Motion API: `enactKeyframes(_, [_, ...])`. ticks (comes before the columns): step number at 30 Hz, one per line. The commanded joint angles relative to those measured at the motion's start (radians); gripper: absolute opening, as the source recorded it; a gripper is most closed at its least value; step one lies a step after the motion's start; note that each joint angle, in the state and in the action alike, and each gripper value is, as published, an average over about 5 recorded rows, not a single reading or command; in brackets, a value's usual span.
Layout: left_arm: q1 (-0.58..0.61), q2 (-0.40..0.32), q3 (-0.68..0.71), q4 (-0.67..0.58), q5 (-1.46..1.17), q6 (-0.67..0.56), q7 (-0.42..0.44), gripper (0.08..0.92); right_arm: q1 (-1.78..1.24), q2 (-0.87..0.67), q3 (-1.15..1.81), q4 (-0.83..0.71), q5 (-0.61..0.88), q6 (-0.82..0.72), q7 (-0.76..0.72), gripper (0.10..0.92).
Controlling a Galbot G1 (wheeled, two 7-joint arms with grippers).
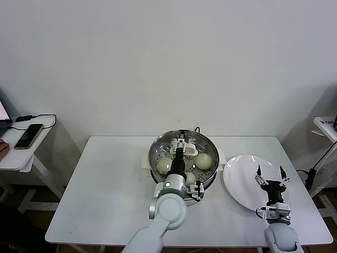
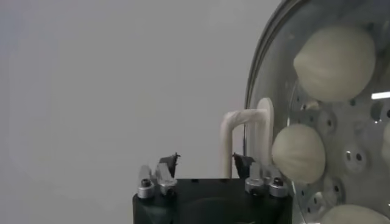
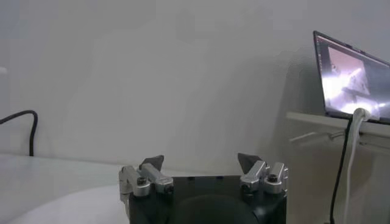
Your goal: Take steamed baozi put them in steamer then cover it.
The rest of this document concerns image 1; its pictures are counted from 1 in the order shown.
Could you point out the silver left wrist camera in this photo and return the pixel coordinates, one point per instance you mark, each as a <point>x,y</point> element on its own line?
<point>195,190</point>

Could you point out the dark laptop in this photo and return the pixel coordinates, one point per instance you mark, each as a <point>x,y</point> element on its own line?
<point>5,124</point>

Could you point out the large white plate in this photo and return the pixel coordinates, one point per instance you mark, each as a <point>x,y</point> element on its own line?
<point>237,179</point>

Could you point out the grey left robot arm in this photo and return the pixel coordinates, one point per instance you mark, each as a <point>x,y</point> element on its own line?
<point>168,208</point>

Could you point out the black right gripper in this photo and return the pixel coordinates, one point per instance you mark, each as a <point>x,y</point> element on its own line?
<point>275,191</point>

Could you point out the person hand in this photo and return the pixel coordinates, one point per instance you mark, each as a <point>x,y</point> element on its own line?
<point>3,150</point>

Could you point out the black smartphone gold edge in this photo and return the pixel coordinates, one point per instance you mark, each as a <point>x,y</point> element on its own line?
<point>29,135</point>

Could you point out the white steamed baozi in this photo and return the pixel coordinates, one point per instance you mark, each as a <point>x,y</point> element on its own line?
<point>204,161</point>
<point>190,178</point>
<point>163,166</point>

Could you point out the white electric cooker base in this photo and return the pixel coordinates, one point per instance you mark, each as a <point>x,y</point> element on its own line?
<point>144,163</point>

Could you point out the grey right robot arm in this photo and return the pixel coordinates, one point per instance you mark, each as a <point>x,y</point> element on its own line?
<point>283,237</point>

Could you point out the white side table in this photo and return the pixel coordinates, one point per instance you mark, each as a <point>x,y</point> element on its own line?
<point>15,158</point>
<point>326,131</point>

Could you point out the perforated steel steamer basket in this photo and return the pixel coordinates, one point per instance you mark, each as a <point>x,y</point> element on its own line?
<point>212,177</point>

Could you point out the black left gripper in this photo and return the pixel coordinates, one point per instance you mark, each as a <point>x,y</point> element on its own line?
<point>178,163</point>

